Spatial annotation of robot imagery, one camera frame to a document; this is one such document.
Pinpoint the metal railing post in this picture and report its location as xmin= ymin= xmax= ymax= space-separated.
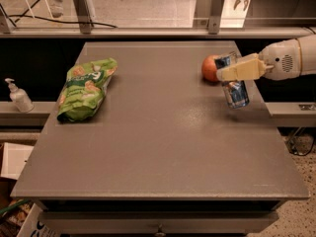
xmin=208 ymin=0 xmax=224 ymax=35
xmin=73 ymin=0 xmax=96 ymax=34

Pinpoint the black cable behind table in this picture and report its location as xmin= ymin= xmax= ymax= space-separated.
xmin=0 ymin=0 xmax=119 ymax=29

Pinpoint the red apple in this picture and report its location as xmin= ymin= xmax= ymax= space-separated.
xmin=201 ymin=55 xmax=218 ymax=82

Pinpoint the black cable on floor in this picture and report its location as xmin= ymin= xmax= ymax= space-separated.
xmin=285 ymin=126 xmax=316 ymax=157

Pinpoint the right metal railing post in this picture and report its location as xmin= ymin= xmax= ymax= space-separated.
xmin=208 ymin=0 xmax=224 ymax=35

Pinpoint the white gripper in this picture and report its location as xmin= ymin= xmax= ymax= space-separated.
xmin=216 ymin=39 xmax=301 ymax=81

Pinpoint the white pump dispenser bottle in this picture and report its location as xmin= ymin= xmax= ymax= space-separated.
xmin=5 ymin=78 xmax=34 ymax=113

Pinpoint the white box blue print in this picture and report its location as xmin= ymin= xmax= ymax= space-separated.
xmin=17 ymin=204 xmax=60 ymax=237

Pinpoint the blue silver redbull can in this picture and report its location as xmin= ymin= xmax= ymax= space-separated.
xmin=214 ymin=51 xmax=249 ymax=109

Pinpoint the white paper sheet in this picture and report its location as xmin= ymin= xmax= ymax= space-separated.
xmin=0 ymin=142 xmax=33 ymax=180

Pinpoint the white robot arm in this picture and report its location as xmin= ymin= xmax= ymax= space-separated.
xmin=216 ymin=35 xmax=316 ymax=81

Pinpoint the left metal railing post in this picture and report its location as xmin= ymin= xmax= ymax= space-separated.
xmin=73 ymin=0 xmax=96 ymax=34

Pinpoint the green chip bag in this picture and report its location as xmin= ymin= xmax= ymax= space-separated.
xmin=57 ymin=58 xmax=118 ymax=122

